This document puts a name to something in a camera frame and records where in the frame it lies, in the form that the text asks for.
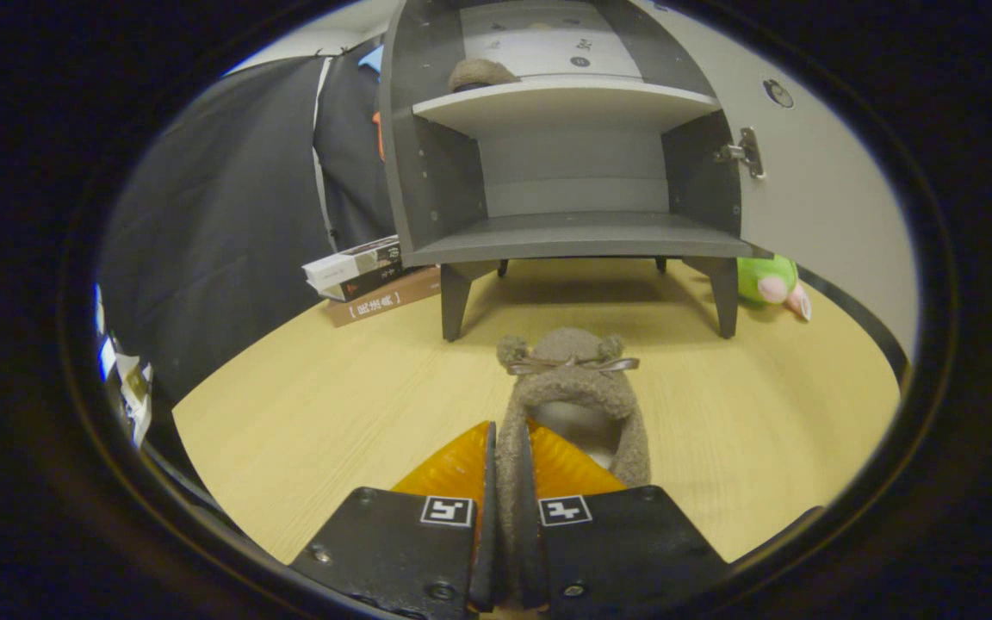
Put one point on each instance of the small white side table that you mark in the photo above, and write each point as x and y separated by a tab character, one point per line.
139	396

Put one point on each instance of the green plush toy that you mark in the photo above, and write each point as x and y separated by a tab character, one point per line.
761	277

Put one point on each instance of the brown book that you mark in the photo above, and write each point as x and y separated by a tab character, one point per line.
384	301

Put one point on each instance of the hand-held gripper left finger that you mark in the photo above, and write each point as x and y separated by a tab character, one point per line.
486	534

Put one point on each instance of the black book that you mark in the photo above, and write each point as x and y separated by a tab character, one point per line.
375	280

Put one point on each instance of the black backdrop cloth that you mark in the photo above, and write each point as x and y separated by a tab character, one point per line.
229	215

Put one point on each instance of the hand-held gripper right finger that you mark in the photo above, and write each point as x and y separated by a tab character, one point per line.
529	534

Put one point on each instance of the grey shoe cabinet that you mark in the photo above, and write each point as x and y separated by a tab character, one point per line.
582	232

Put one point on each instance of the brown fuzzy shoe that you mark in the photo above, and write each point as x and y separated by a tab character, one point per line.
480	73
569	392

